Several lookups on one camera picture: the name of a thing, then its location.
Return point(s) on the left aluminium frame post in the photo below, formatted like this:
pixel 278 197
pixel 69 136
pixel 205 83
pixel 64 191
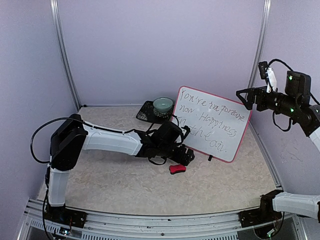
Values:
pixel 54 6

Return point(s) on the right aluminium frame post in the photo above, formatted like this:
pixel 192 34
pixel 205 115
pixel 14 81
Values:
pixel 261 40

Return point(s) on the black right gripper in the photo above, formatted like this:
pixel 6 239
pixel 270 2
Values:
pixel 260 91

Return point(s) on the black floral square plate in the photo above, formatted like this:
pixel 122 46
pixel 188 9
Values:
pixel 148 113

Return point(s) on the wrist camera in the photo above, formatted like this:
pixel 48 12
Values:
pixel 267 73
pixel 185 132

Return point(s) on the aluminium frame post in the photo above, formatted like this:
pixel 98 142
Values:
pixel 54 6
pixel 261 40

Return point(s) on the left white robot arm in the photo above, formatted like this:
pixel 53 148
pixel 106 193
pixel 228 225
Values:
pixel 76 135

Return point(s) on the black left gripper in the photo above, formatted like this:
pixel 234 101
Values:
pixel 179 158

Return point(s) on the red black whiteboard eraser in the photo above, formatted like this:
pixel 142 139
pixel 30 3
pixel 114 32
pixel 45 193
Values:
pixel 175 169

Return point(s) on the teal ceramic bowl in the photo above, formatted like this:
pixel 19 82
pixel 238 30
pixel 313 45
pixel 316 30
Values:
pixel 163 104

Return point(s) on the front aluminium rail base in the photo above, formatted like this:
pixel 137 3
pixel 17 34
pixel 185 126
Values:
pixel 98 225

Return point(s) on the pink framed whiteboard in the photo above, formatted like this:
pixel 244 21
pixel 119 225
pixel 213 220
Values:
pixel 217 124

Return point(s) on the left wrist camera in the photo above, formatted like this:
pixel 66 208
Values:
pixel 185 132

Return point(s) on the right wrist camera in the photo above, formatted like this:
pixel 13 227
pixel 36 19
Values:
pixel 267 73

